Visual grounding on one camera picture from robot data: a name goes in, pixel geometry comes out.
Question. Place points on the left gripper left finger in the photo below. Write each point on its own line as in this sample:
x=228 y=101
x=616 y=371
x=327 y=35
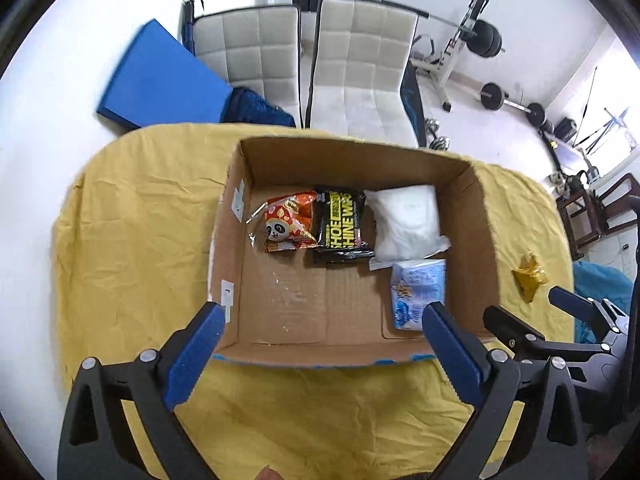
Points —
x=96 y=440

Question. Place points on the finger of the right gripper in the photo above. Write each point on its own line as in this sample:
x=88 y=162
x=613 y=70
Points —
x=580 y=304
x=510 y=329

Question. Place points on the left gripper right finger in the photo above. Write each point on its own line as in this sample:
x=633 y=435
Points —
x=549 y=443

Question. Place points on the yellow snack packet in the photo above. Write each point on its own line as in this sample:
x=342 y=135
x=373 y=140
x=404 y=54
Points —
x=529 y=276

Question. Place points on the light blue tissue pack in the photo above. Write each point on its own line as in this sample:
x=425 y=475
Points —
x=413 y=285

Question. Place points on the white soft packet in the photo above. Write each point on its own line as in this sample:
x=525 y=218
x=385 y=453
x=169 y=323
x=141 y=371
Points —
x=406 y=225

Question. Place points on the black shoe shine wipes pack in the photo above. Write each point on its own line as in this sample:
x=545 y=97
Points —
x=339 y=227

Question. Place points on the orange panda snack bag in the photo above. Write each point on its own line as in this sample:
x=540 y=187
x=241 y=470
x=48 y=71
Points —
x=286 y=222

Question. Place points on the person hand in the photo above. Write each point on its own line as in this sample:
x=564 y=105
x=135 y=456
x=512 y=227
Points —
x=268 y=474

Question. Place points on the teal blanket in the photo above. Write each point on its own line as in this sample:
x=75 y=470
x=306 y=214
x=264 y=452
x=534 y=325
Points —
x=598 y=282

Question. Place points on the dark wooden chair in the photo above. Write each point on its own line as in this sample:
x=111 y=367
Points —
x=588 y=215

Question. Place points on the chrome dumbbells on floor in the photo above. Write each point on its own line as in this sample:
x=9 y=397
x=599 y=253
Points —
x=435 y=141

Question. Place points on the cardboard box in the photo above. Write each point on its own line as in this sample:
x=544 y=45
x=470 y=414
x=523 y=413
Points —
x=297 y=269

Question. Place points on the yellow table cloth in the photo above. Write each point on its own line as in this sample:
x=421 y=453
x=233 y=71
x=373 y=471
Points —
x=310 y=378

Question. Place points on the small barbell on floor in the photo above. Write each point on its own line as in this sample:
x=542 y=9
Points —
x=493 y=97

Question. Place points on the black blue bench pad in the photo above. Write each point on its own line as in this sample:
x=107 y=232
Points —
x=411 y=100

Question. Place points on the white weight bench rack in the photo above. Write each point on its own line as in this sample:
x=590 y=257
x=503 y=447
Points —
x=438 y=66

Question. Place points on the right white padded chair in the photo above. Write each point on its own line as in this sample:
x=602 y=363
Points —
x=361 y=52

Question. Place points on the white padded chair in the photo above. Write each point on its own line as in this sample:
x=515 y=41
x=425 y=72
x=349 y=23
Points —
x=257 y=48
x=361 y=52

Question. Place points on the dark blue cloth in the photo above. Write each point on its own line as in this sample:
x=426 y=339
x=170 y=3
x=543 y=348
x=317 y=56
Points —
x=246 y=106

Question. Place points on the blue foam mat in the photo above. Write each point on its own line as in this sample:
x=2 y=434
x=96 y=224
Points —
x=157 y=81

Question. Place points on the left white padded chair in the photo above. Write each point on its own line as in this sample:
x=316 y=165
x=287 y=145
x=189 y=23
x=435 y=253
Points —
x=257 y=48

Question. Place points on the barbell on rack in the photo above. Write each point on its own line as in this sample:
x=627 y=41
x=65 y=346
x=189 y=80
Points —
x=481 y=37

